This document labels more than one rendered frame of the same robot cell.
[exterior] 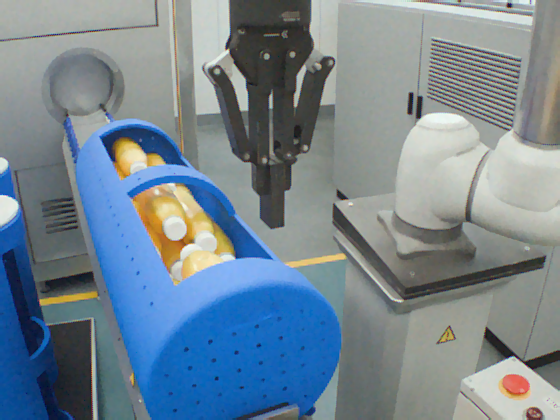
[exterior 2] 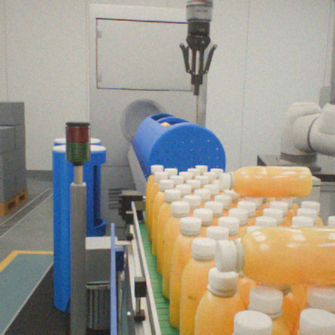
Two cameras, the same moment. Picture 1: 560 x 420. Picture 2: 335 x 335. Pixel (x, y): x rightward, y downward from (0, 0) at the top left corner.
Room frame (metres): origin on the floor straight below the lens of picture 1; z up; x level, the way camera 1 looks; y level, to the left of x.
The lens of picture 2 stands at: (-1.03, -0.39, 1.34)
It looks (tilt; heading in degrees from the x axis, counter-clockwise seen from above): 9 degrees down; 17
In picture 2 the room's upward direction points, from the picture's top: 2 degrees clockwise
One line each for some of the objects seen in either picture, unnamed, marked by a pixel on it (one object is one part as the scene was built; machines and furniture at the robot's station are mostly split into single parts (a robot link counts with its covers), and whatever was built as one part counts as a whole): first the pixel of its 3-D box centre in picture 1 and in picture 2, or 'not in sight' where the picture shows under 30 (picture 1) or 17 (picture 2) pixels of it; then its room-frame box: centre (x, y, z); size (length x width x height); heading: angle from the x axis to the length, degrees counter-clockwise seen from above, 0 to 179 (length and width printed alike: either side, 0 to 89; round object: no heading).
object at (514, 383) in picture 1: (515, 384); not in sight; (0.49, -0.30, 1.11); 0.04 x 0.04 x 0.01
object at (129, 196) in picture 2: not in sight; (133, 207); (0.38, 0.19, 0.95); 0.10 x 0.07 x 0.10; 115
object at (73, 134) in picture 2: not in sight; (78, 133); (0.01, 0.19, 1.23); 0.06 x 0.06 x 0.04
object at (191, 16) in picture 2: not in sight; (199, 13); (0.50, 0.01, 1.60); 0.09 x 0.09 x 0.06
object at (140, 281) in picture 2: not in sight; (139, 297); (-0.24, -0.08, 0.94); 0.03 x 0.02 x 0.08; 25
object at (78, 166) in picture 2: not in sight; (78, 153); (0.01, 0.19, 1.18); 0.06 x 0.06 x 0.16
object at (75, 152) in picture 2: not in sight; (78, 151); (0.01, 0.19, 1.18); 0.06 x 0.06 x 0.05
